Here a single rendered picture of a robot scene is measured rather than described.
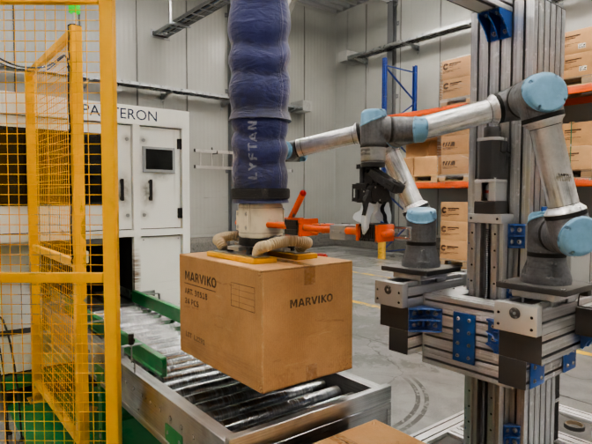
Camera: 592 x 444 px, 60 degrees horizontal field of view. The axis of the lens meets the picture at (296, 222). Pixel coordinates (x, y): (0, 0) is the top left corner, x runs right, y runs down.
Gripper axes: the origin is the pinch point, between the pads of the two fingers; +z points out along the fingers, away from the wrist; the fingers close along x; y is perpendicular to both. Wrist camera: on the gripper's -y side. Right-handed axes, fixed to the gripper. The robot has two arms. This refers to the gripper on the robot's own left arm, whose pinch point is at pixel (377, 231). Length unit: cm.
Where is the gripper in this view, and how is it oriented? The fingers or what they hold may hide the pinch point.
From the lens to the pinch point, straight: 150.4
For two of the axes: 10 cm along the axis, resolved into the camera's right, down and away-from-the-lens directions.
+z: 0.0, 10.0, 0.5
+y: -6.2, -0.4, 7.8
